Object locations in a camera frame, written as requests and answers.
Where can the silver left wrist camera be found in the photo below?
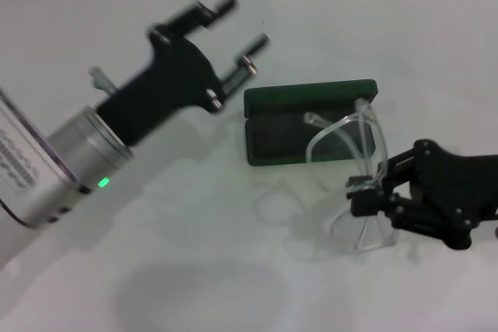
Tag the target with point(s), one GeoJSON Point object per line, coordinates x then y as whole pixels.
{"type": "Point", "coordinates": [23, 145]}

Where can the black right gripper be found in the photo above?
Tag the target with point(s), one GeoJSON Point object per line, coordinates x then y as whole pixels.
{"type": "Point", "coordinates": [455, 196]}

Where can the clear white plastic glasses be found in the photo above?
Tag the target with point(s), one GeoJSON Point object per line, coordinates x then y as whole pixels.
{"type": "Point", "coordinates": [379, 141]}

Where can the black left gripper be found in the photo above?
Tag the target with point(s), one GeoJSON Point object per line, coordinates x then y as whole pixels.
{"type": "Point", "coordinates": [163, 83]}

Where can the green glasses case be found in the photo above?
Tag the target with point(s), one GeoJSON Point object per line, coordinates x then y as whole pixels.
{"type": "Point", "coordinates": [280, 141]}

